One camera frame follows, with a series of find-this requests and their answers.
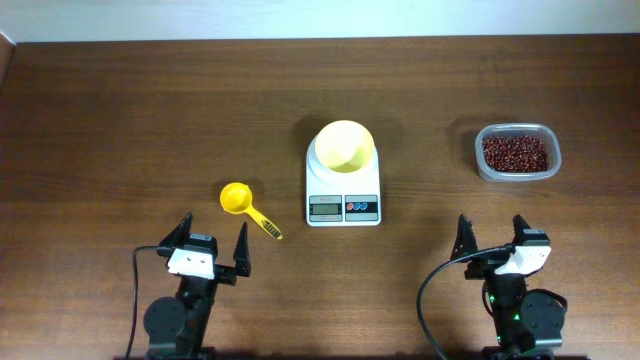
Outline yellow measuring scoop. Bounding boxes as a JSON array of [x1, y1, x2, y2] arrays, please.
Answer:
[[220, 182, 283, 240]]

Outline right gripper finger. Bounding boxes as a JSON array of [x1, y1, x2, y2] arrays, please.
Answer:
[[450, 214, 478, 260], [512, 214, 531, 245]]

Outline right black cable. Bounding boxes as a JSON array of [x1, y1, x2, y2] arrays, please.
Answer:
[[415, 243, 516, 360]]

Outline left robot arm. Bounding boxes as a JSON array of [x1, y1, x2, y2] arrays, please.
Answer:
[[143, 213, 251, 360]]

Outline pale yellow plastic bowl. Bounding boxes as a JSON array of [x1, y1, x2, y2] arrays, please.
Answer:
[[313, 120, 375, 173]]

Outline left black cable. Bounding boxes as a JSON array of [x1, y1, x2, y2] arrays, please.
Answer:
[[123, 244, 162, 360]]

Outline black cable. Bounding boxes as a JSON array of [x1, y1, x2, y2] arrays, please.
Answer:
[[123, 244, 162, 360], [415, 243, 516, 360]]

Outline clear plastic container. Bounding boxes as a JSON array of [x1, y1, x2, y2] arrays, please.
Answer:
[[475, 123, 562, 182]]

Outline white digital kitchen scale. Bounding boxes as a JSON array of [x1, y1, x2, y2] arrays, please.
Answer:
[[305, 137, 382, 227]]

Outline red adzuki beans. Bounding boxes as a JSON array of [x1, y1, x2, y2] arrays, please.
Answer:
[[481, 135, 549, 173]]

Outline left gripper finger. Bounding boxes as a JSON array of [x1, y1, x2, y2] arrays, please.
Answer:
[[159, 212, 193, 248], [233, 222, 251, 277]]

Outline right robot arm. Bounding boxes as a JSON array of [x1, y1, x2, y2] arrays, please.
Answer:
[[450, 215, 568, 360]]

